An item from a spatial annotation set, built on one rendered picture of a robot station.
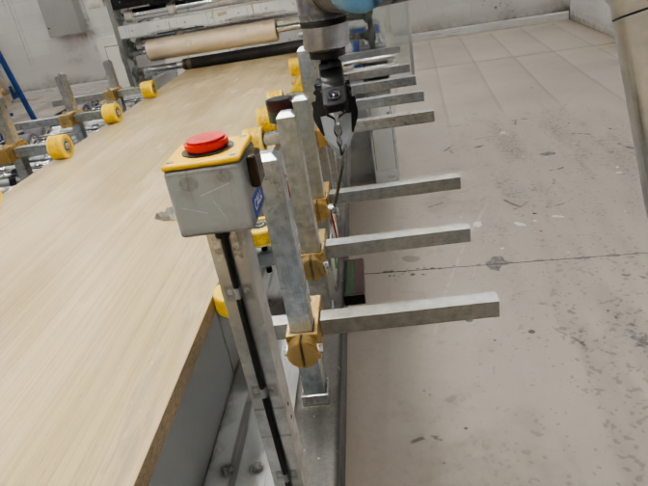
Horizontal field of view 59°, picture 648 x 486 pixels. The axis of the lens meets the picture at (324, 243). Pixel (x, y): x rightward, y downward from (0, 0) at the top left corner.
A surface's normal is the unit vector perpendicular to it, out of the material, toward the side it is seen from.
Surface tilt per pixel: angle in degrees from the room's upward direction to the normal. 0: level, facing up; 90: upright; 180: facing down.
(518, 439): 0
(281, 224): 90
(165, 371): 0
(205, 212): 90
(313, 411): 0
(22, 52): 90
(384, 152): 90
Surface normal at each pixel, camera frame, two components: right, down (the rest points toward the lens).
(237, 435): -0.15, -0.89
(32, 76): -0.12, 0.45
